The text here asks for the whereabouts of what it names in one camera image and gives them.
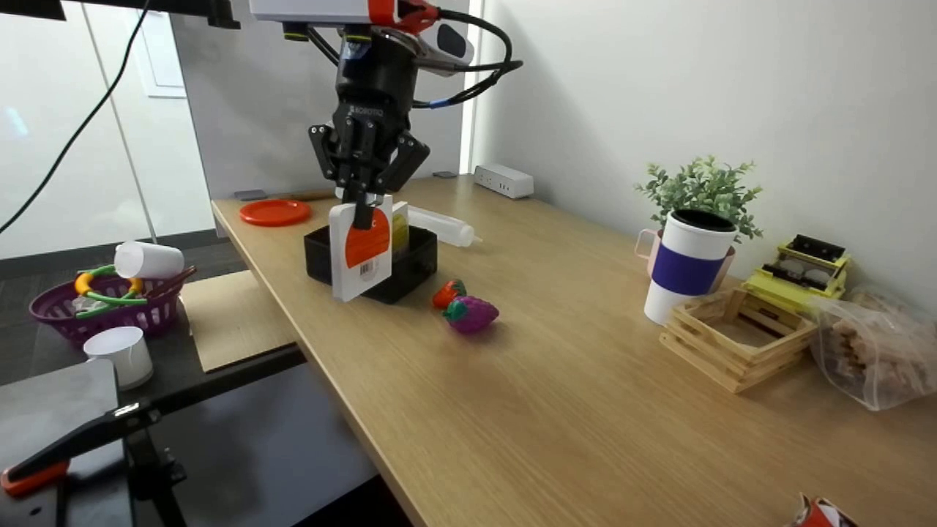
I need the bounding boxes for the white power strip box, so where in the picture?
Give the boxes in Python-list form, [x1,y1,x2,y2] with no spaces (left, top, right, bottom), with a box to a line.
[473,162,539,203]

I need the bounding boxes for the brown cardboard sheet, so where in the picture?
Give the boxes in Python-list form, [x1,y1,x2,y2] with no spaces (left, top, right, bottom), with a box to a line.
[177,268,303,376]

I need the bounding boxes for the orange round plate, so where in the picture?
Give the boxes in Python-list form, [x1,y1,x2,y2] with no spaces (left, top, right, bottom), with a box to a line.
[237,196,318,232]

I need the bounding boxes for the yellow toy machine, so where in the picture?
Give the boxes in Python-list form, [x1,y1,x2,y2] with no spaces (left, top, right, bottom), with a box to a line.
[741,232,856,320]

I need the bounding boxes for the black clamp with orange tip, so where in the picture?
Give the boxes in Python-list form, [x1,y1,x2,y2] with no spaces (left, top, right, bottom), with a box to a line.
[0,342,312,505]

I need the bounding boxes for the grey flat sheet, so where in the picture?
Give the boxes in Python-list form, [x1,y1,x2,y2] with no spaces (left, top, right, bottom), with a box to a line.
[0,357,126,477]

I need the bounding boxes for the clear bag of wooden pieces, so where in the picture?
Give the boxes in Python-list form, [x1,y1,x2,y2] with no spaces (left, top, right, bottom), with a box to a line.
[809,287,937,414]

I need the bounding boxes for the red toy strawberry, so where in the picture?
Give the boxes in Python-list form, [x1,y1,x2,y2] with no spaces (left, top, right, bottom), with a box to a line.
[430,279,468,313]

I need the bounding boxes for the stacked wooden crates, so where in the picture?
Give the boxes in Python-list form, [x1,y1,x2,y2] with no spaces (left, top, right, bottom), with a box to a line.
[657,287,820,399]

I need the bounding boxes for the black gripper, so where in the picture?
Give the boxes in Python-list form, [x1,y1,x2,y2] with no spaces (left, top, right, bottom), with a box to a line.
[307,41,435,235]

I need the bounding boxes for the green toy ring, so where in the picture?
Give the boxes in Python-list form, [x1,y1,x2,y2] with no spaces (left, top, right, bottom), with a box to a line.
[72,262,151,313]

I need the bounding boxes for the white paper cup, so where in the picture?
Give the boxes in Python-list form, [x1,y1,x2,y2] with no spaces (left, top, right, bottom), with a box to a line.
[79,323,158,394]
[113,240,189,285]

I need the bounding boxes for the yellow toy ring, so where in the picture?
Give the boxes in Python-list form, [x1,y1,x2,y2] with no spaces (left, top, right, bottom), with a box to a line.
[73,269,145,300]

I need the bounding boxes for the purple plastic basket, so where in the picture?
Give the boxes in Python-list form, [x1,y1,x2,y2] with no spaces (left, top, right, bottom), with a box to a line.
[26,268,197,350]

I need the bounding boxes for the green plant in pink pot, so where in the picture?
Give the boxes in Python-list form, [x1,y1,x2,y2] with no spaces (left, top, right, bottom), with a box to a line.
[635,156,767,279]

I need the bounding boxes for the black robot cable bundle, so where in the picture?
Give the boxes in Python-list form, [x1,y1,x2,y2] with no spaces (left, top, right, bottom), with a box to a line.
[408,7,527,111]

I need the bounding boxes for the black tripod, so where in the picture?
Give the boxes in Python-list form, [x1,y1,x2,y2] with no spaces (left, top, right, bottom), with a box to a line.
[114,427,195,527]

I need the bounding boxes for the translucent squeeze bottle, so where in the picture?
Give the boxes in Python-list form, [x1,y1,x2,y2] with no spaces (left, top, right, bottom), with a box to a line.
[404,203,484,249]

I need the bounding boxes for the black box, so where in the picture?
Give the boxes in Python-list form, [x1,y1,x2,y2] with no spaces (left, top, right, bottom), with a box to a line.
[303,218,441,306]

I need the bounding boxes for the red snack packet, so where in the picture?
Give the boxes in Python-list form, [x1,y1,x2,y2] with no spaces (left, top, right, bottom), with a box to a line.
[790,493,861,527]

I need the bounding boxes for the black side table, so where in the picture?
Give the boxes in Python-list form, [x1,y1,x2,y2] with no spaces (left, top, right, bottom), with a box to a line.
[0,262,312,414]

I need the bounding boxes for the purple toy eggplant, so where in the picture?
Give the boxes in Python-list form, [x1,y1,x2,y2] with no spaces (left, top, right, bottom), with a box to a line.
[442,294,505,339]

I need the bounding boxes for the black overhead mount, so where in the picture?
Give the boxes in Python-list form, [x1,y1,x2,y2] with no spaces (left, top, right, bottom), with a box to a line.
[73,0,244,32]

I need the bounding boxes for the thin black hanging cable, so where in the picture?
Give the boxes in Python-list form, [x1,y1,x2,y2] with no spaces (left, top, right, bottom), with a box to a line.
[0,0,155,238]

